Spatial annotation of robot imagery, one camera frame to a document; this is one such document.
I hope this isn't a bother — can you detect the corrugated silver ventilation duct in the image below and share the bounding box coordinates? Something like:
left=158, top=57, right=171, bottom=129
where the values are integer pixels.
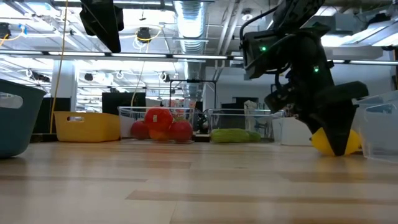
left=173, top=0, right=208, bottom=55

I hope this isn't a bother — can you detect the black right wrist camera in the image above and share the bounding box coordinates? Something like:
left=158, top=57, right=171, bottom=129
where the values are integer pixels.
left=241, top=29, right=295, bottom=80

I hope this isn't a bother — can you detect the frosted clear plastic bin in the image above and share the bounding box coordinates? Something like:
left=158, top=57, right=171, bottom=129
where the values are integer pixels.
left=353, top=90, right=398, bottom=165

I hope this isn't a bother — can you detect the clear rigid plastic bin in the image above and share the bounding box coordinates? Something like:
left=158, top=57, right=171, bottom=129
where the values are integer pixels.
left=118, top=106, right=201, bottom=144
left=206, top=108, right=285, bottom=144

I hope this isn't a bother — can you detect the teal plastic basket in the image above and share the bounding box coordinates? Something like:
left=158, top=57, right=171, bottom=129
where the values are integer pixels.
left=0, top=78, right=47, bottom=159

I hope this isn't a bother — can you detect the black dome ceiling camera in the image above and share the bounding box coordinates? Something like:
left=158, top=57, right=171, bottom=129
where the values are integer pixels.
left=136, top=27, right=152, bottom=44

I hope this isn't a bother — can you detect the black screen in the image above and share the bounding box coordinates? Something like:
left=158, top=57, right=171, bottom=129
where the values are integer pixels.
left=101, top=91, right=147, bottom=116

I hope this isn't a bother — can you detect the yellow plastic basket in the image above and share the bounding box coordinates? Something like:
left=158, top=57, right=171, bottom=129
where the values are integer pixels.
left=53, top=111, right=121, bottom=143

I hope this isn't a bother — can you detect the long ceiling light bar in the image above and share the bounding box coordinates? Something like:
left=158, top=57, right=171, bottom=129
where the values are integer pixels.
left=0, top=49, right=398, bottom=67

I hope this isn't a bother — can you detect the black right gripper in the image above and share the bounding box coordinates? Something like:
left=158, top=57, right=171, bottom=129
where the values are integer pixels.
left=263, top=26, right=370, bottom=157

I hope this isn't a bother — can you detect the white plastic bin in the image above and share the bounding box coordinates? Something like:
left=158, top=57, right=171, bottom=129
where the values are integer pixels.
left=271, top=116, right=313, bottom=146

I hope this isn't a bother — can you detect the yellow lemon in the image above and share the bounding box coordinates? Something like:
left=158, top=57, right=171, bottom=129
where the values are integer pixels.
left=310, top=126, right=363, bottom=157

